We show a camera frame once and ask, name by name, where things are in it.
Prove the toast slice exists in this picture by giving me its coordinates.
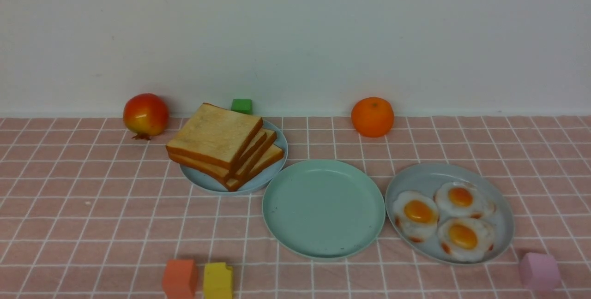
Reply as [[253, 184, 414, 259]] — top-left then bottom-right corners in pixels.
[[169, 128, 265, 182], [222, 144, 283, 191], [165, 103, 263, 177], [231, 128, 277, 183]]

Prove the fried egg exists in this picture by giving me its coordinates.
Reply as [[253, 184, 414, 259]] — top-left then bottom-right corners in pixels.
[[433, 181, 496, 219], [437, 217, 496, 263], [392, 190, 440, 243]]

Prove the green foam cube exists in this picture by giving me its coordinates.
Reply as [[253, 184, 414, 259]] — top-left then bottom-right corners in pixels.
[[230, 99, 253, 115]]

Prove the orange tangerine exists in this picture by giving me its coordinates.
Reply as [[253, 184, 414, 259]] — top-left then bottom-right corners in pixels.
[[350, 97, 395, 138]]

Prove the mint green centre plate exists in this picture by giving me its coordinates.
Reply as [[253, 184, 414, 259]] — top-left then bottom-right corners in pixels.
[[262, 160, 386, 261]]

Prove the light blue bread plate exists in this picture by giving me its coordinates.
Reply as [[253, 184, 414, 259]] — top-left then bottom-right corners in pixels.
[[179, 120, 289, 196]]

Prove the red yellow pomegranate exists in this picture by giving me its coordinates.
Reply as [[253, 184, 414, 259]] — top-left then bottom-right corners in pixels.
[[122, 93, 169, 141]]

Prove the yellow foam block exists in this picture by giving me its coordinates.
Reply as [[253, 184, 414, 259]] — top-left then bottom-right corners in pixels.
[[203, 263, 234, 299]]

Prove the grey egg plate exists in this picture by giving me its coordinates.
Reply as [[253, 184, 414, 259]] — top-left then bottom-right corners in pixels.
[[386, 164, 515, 265]]

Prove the orange foam block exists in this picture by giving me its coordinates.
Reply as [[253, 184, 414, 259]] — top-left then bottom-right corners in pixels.
[[161, 259, 199, 299]]

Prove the pink checkered tablecloth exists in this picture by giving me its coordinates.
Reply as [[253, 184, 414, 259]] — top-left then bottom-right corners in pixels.
[[0, 115, 591, 299]]

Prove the pink foam block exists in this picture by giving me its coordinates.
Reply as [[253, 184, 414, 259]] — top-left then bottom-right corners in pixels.
[[519, 252, 561, 291]]

